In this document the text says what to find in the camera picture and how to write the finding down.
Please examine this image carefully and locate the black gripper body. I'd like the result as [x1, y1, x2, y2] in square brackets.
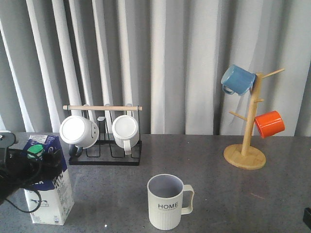
[303, 207, 311, 228]
[0, 131, 42, 203]

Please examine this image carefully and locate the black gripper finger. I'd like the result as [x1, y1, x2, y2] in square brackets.
[40, 149, 61, 180]

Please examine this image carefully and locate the blue white milk carton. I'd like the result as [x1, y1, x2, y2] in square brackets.
[24, 134, 74, 225]

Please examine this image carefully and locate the cream HOME mug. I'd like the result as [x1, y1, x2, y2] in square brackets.
[147, 174, 195, 230]

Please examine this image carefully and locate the white smiley face mug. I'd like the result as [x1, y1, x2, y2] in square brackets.
[59, 116, 100, 157]

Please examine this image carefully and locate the white ribbed mug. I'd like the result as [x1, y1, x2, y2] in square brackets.
[112, 115, 139, 155]

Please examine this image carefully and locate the wooden mug tree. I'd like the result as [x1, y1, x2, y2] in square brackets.
[224, 68, 285, 170]

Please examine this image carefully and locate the orange enamel mug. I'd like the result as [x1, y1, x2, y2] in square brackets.
[255, 111, 285, 138]

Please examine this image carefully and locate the blue enamel mug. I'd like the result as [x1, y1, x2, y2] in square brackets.
[221, 65, 256, 96]

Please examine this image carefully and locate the grey pleated curtain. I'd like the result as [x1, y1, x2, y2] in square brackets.
[0, 0, 311, 136]

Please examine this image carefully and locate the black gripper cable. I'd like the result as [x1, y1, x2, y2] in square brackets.
[4, 148, 61, 214]

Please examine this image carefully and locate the black wire mug rack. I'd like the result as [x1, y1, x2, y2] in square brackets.
[63, 105, 142, 166]

